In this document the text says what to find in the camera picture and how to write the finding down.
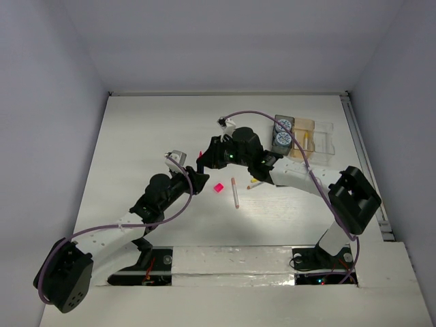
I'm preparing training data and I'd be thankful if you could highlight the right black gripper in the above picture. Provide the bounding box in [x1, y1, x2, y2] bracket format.
[196, 135, 251, 170]

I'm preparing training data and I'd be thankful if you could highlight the pink highlighter cap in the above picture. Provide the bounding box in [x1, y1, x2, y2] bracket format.
[213, 183, 224, 193]

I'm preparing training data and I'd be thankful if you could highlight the blue white round jar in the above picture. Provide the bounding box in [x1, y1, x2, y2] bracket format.
[275, 119, 292, 133]

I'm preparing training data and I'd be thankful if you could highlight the black pink highlighter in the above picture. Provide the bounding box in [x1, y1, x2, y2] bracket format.
[196, 151, 205, 174]

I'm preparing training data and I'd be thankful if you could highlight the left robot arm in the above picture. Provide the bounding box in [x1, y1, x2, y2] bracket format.
[33, 166, 210, 313]

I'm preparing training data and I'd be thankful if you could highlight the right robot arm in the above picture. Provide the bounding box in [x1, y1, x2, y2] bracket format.
[197, 127, 382, 267]

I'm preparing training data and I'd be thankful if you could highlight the pink white marker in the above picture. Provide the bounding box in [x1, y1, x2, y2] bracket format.
[231, 177, 240, 209]

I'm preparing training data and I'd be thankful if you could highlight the orange white marker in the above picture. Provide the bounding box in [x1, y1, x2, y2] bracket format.
[247, 182, 264, 190]

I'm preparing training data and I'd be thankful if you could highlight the dark grey container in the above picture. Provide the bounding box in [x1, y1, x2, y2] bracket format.
[272, 114, 294, 156]

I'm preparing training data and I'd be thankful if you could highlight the clear plastic container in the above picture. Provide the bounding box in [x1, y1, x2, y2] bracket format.
[311, 121, 335, 165]

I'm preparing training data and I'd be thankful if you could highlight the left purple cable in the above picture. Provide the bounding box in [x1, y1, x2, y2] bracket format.
[37, 156, 194, 305]

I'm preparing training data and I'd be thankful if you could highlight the purple cable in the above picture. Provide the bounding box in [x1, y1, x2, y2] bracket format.
[221, 110, 360, 283]
[37, 156, 194, 305]

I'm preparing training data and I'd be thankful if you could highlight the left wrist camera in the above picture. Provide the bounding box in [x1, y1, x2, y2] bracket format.
[165, 150, 187, 170]

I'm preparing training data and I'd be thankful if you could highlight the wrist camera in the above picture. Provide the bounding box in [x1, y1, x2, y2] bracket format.
[217, 116, 236, 142]
[165, 150, 187, 170]

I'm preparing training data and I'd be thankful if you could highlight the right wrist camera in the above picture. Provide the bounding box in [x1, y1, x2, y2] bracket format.
[217, 116, 236, 142]

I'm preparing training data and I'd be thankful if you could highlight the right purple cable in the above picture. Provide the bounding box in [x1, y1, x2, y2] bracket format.
[221, 110, 360, 283]

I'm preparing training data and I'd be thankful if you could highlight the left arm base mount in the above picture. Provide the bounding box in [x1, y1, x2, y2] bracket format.
[107, 238, 173, 286]

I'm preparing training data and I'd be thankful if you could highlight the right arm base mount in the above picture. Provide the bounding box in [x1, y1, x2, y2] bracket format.
[289, 238, 360, 285]

